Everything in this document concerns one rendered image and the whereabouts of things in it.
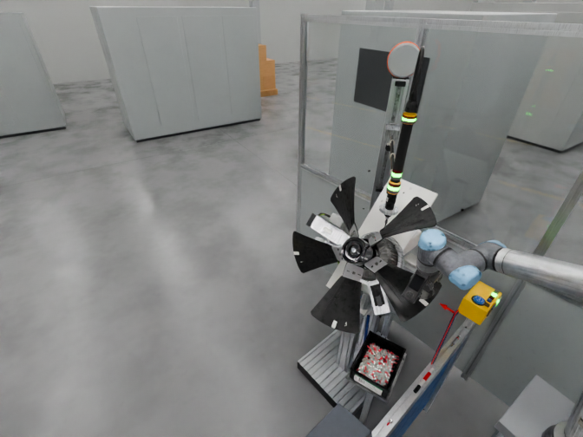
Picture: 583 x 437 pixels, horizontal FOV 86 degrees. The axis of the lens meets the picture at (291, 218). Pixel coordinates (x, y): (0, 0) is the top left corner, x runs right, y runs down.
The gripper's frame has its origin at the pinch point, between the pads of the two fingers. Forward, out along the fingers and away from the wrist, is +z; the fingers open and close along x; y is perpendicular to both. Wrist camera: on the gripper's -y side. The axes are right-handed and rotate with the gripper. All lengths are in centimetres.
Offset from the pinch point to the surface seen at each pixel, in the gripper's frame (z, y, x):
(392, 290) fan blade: 0.5, -3.9, 9.4
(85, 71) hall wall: 134, 86, 1226
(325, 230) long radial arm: 10, 8, 59
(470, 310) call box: 21.8, 19.2, -13.4
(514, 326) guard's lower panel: 73, 54, -29
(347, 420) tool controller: -23, -52, -11
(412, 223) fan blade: -13.5, 19.8, 17.2
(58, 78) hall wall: 123, 8, 1237
